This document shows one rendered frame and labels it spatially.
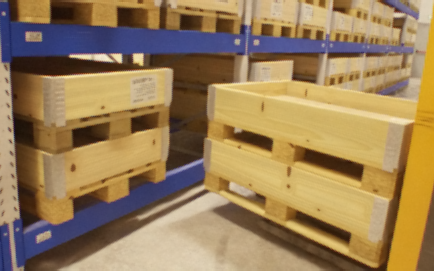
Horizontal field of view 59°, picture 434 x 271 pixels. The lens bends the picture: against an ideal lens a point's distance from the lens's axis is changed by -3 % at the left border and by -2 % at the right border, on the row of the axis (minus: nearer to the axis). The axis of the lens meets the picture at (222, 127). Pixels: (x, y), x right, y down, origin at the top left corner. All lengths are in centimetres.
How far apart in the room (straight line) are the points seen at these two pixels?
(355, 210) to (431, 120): 53
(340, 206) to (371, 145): 34
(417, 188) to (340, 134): 41
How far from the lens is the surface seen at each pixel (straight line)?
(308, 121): 200
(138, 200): 239
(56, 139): 185
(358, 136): 187
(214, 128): 246
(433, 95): 177
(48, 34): 183
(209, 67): 346
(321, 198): 203
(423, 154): 181
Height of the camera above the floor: 118
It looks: 13 degrees down
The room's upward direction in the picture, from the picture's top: 4 degrees clockwise
